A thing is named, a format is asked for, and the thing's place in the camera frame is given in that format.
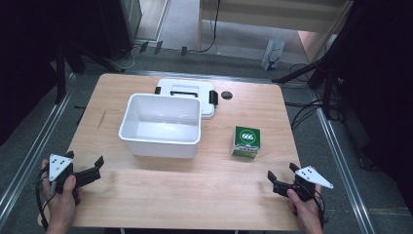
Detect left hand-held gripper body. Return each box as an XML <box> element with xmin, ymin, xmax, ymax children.
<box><xmin>48</xmin><ymin>154</ymin><xmax>102</xmax><ymax>207</ymax></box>

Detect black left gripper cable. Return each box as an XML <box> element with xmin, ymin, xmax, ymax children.
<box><xmin>34</xmin><ymin>161</ymin><xmax>54</xmax><ymax>230</ymax></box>

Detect black floor cables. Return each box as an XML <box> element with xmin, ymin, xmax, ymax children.
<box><xmin>283</xmin><ymin>62</ymin><xmax>343</xmax><ymax>132</ymax></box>

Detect white plastic storage box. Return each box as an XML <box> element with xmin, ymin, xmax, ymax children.
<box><xmin>118</xmin><ymin>93</ymin><xmax>203</xmax><ymax>160</ymax></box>

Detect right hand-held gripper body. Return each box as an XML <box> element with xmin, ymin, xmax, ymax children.
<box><xmin>272</xmin><ymin>166</ymin><xmax>335</xmax><ymax>203</ymax></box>

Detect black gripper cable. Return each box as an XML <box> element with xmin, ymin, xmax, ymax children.
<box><xmin>34</xmin><ymin>161</ymin><xmax>54</xmax><ymax>230</ymax></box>
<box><xmin>313</xmin><ymin>189</ymin><xmax>327</xmax><ymax>229</ymax></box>

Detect black hanging cable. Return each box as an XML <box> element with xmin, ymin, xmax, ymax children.
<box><xmin>196</xmin><ymin>0</ymin><xmax>222</xmax><ymax>54</ymax></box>

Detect black tripod stand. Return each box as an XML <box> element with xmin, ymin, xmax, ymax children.
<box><xmin>272</xmin><ymin>0</ymin><xmax>368</xmax><ymax>120</ymax></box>

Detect metal floor rail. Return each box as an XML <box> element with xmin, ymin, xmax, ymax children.
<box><xmin>311</xmin><ymin>87</ymin><xmax>377</xmax><ymax>234</ymax></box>
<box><xmin>0</xmin><ymin>72</ymin><xmax>78</xmax><ymax>226</ymax></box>
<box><xmin>124</xmin><ymin>68</ymin><xmax>275</xmax><ymax>85</ymax></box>

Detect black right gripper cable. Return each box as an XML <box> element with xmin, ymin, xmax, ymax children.
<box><xmin>313</xmin><ymin>189</ymin><xmax>327</xmax><ymax>229</ymax></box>

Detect person's right hand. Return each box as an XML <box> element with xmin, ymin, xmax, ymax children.
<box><xmin>285</xmin><ymin>184</ymin><xmax>326</xmax><ymax>234</ymax></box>

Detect white lid with black latches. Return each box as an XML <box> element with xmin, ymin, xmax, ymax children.
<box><xmin>154</xmin><ymin>78</ymin><xmax>219</xmax><ymax>120</ymax></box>

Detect person's left hand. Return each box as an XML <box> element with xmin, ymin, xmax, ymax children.
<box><xmin>41</xmin><ymin>158</ymin><xmax>84</xmax><ymax>234</ymax></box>

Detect light wooden cabinet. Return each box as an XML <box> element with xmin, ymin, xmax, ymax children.
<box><xmin>198</xmin><ymin>0</ymin><xmax>356</xmax><ymax>63</ymax></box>

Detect dark cabinet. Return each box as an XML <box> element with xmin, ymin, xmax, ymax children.
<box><xmin>95</xmin><ymin>0</ymin><xmax>144</xmax><ymax>61</ymax></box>

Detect white floor cable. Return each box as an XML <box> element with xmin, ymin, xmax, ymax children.
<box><xmin>109</xmin><ymin>45</ymin><xmax>136</xmax><ymax>71</ymax></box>

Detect white paper bag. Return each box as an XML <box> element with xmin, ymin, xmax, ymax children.
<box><xmin>260</xmin><ymin>38</ymin><xmax>286</xmax><ymax>71</ymax></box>

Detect green and white carton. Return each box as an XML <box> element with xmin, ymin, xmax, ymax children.
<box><xmin>231</xmin><ymin>125</ymin><xmax>262</xmax><ymax>160</ymax></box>

